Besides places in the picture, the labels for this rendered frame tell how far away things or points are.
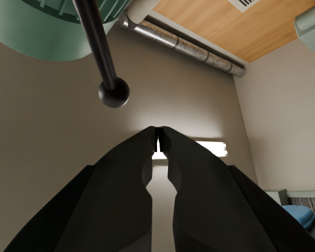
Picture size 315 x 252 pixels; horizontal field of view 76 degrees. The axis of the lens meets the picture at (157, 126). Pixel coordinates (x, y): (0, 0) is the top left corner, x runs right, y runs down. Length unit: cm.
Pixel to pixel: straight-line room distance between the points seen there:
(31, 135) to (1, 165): 23
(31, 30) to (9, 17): 2
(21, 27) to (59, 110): 135
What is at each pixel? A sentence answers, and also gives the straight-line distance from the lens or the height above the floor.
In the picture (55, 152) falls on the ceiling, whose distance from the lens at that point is 152.
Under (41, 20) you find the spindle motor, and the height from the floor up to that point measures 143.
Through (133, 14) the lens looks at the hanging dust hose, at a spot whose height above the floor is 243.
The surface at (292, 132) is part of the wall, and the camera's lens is 317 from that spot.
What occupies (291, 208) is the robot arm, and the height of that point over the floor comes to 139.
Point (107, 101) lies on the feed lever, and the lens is 22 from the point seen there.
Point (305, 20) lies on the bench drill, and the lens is 229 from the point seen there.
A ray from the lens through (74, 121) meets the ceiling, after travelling 160.
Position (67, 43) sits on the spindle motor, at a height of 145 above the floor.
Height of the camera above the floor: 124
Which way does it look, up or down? 47 degrees up
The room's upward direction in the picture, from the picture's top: 113 degrees counter-clockwise
